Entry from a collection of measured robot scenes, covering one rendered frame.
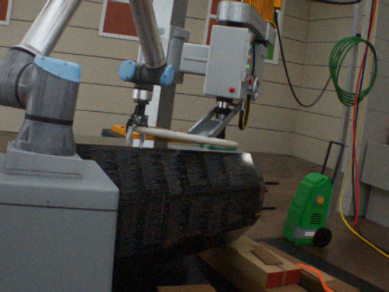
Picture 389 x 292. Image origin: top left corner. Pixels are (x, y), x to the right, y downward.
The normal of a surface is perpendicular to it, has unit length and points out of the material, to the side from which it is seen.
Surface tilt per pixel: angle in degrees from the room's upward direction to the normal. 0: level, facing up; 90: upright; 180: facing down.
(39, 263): 90
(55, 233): 90
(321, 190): 90
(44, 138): 67
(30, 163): 90
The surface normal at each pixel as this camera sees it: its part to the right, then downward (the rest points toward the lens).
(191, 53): -0.04, 0.12
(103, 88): 0.37, 0.16
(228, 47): -0.29, 0.07
